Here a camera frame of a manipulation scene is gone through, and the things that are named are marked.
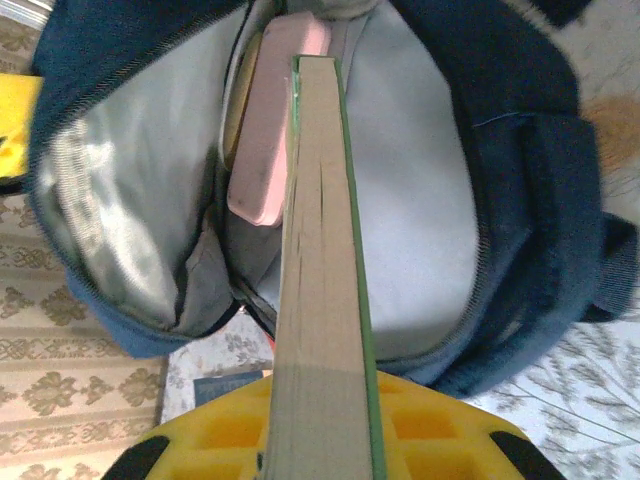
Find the dark blue booklet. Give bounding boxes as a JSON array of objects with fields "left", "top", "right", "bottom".
[{"left": 193, "top": 370, "right": 266, "bottom": 409}]

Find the green tissue packet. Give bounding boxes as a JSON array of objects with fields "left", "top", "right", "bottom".
[{"left": 262, "top": 53, "right": 389, "bottom": 480}]

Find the navy blue backpack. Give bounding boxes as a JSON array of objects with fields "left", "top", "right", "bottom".
[{"left": 27, "top": 0, "right": 640, "bottom": 401}]

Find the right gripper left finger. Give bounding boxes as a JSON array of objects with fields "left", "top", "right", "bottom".
[{"left": 102, "top": 380, "right": 275, "bottom": 480}]

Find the pink pencil case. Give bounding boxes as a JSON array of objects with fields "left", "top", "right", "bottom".
[{"left": 226, "top": 13, "right": 332, "bottom": 227}]

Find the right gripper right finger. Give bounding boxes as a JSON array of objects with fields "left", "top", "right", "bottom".
[{"left": 375, "top": 370, "right": 569, "bottom": 480}]

